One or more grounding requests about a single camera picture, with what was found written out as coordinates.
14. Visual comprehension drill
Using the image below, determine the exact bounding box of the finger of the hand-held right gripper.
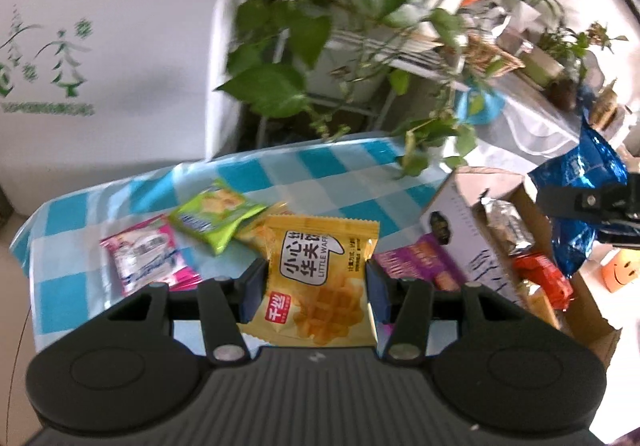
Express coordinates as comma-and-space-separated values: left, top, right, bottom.
536, 182, 633, 223
596, 220, 640, 245

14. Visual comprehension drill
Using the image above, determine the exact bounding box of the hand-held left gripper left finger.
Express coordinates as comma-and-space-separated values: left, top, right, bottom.
102, 258, 271, 368

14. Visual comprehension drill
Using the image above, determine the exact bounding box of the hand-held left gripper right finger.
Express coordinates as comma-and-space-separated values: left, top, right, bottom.
365, 260, 531, 370

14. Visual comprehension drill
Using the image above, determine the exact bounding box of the blue foil snack bag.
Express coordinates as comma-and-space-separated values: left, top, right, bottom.
527, 113, 628, 277

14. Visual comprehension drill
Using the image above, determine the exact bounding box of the purple snack bag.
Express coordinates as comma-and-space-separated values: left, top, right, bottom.
372, 233, 468, 291

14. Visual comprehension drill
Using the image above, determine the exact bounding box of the orange snack packet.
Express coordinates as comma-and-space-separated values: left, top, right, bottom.
235, 206, 296, 251

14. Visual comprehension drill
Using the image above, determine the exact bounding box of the yellow waffle snack packet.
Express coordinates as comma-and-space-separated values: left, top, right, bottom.
237, 213, 381, 347

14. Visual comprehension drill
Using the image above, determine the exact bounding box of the silver foil snack packet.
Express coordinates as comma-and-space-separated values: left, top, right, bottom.
482, 198, 536, 254

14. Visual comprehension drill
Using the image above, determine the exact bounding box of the red snack bag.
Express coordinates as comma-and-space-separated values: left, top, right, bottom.
512, 251, 576, 309

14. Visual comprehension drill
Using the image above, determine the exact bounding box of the green snack packet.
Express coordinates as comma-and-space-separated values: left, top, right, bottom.
169, 178, 268, 255

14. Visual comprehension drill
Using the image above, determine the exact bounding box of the large yellow chip bag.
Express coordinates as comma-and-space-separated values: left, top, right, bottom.
515, 278, 561, 329

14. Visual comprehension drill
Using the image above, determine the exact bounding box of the cardboard box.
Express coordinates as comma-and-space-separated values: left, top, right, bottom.
419, 166, 623, 369

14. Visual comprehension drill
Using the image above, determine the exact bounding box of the pink snack packet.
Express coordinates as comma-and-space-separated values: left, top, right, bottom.
99, 215, 203, 297

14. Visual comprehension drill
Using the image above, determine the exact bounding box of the orange smiley cup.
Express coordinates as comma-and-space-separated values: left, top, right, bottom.
600, 248, 640, 294

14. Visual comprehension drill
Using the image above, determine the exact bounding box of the translucent printed table cover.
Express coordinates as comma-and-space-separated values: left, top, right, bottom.
470, 70, 640, 171

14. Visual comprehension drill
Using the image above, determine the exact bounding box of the brown labelled bottle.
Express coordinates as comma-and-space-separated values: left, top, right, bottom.
587, 86, 621, 127

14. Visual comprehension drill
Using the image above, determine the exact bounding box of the brown teapot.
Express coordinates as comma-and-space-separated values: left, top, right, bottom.
547, 78, 578, 109

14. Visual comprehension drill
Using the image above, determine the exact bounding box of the small potted plant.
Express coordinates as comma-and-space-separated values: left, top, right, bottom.
537, 20, 628, 76

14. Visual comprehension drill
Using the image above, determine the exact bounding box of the wicker basket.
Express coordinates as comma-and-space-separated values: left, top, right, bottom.
460, 33, 526, 76

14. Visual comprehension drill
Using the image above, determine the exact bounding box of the blue checked tablecloth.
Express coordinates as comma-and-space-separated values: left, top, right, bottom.
10, 133, 456, 367

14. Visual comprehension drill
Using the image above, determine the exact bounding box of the green pothos plant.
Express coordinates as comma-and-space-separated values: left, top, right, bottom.
215, 0, 586, 177

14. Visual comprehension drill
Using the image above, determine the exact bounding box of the white planter box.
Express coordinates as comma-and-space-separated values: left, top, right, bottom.
305, 46, 396, 101

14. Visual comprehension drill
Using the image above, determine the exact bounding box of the white plant rack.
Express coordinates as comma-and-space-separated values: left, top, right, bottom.
250, 20, 451, 147

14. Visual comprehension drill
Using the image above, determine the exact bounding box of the white refrigerator with tree print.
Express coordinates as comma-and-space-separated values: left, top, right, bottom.
0, 0, 241, 221

